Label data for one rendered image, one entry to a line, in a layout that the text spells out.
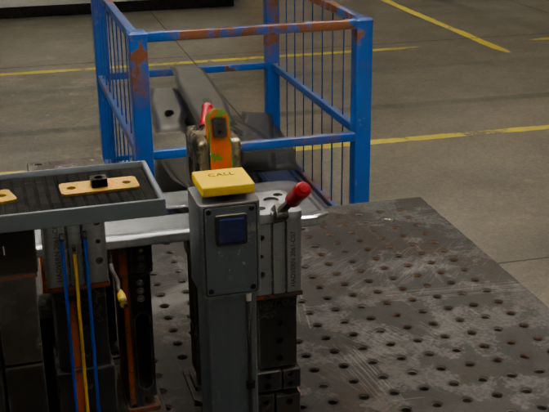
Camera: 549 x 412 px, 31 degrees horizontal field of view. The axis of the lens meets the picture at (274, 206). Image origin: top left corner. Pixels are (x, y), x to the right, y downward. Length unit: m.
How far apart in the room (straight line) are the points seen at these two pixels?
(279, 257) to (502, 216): 3.04
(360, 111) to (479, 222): 1.03
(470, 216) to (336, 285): 2.38
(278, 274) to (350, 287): 0.62
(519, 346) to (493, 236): 2.34
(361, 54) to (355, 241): 1.29
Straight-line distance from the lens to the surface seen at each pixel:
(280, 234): 1.31
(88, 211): 1.04
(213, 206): 1.10
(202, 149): 1.61
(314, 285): 1.94
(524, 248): 4.00
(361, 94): 3.38
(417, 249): 2.12
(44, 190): 1.12
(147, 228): 1.42
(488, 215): 4.31
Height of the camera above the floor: 1.52
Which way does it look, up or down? 20 degrees down
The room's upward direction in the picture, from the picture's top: 1 degrees counter-clockwise
